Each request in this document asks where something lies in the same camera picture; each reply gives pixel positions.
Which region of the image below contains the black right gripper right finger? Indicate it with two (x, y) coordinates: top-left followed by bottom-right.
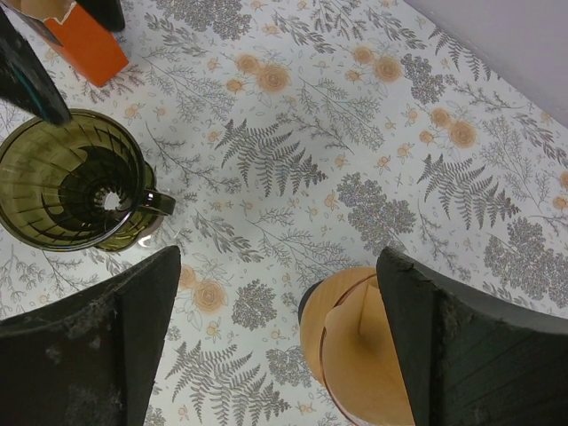
(376, 248), (567, 425)

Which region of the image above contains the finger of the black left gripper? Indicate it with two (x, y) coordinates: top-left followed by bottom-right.
(1, 10), (72, 125)

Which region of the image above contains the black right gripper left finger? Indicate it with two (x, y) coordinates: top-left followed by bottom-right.
(1, 246), (181, 425)

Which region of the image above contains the single brown paper coffee filter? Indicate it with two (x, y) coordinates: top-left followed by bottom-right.
(319, 273), (415, 425)

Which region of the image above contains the dark green glass jar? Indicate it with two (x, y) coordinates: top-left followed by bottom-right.
(1, 108), (176, 252)

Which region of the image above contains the round bamboo dripper holder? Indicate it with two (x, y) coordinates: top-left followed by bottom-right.
(298, 266), (377, 385)

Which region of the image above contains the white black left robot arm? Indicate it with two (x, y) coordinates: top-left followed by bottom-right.
(1, 1), (128, 125)

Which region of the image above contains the orange coffee filter box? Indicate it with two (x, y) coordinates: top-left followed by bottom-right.
(8, 0), (130, 89)

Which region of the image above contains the floral patterned table mat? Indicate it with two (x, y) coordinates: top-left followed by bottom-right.
(1, 1), (567, 425)

